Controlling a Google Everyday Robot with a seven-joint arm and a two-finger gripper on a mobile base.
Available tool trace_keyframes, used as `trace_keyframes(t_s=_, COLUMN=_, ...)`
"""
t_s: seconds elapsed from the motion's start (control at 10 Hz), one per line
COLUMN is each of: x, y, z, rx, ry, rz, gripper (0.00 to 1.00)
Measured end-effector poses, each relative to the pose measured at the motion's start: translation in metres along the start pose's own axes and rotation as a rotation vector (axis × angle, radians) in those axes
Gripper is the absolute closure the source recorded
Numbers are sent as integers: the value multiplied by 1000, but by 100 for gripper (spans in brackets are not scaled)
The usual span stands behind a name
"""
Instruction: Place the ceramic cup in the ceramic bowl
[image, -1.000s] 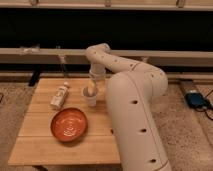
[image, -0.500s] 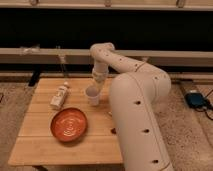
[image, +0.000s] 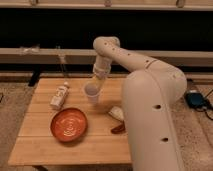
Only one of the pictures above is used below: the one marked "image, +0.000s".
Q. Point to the wooden table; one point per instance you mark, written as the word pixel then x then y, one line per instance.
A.
pixel 35 144

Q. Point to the white bottle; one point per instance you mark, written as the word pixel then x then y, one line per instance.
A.
pixel 59 98

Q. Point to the blue black device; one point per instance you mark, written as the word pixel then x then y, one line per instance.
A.
pixel 195 99

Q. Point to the grey horizontal beam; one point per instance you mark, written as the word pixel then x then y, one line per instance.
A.
pixel 87 56

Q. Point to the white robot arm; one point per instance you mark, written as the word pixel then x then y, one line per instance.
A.
pixel 149 90

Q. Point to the orange ceramic bowl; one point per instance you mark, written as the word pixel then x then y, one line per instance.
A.
pixel 69 125

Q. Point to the white folded cloth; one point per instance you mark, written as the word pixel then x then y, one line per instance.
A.
pixel 117 113

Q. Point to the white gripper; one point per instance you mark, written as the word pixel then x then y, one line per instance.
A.
pixel 100 74

